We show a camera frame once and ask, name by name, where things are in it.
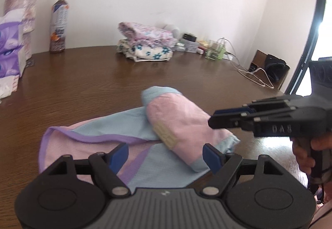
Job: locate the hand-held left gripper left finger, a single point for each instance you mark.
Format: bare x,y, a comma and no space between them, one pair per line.
119,157

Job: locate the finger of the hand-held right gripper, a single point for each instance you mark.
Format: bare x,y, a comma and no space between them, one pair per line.
225,122
233,112

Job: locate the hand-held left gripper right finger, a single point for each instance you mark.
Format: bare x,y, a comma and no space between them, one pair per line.
211,159

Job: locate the pink blue mesh vest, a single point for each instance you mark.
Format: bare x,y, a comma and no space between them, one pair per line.
176,120

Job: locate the person's right forearm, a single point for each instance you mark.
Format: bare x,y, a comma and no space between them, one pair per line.
326,216

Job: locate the person's right hand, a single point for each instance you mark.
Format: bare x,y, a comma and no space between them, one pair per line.
302,153

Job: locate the black phone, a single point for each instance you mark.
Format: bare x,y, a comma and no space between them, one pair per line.
253,67

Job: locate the white power adapter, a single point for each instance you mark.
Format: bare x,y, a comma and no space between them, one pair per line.
229,56

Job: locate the green spray bottle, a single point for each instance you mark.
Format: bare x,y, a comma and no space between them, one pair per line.
222,52

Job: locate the brown box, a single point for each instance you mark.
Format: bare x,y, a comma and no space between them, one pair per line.
259,56

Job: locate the glass cup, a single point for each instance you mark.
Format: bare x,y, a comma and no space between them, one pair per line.
212,54

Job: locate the black bag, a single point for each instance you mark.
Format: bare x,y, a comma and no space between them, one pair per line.
275,65

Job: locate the red white small tube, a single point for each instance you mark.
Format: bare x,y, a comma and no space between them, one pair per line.
201,51

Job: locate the yellow small packet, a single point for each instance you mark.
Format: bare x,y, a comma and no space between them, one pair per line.
203,44

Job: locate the small plastic box with items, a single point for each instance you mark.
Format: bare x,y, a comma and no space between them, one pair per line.
190,46

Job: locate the green white small packet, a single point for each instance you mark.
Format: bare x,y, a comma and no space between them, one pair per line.
180,44

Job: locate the black charger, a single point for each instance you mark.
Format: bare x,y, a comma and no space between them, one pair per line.
189,36

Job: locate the folded cream teal-flower garment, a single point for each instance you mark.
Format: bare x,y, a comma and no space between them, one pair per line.
150,52

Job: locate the white robot-shaped speaker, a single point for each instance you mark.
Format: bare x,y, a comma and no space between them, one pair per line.
173,29

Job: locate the folded pink floral garment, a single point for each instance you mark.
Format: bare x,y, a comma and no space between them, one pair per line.
145,30

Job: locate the purple tissue pack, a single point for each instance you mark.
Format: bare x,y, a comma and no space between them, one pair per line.
7,37
7,65

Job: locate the tea bottle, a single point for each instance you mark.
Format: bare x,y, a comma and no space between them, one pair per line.
59,24

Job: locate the black door frame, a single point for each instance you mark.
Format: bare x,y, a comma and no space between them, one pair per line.
308,45

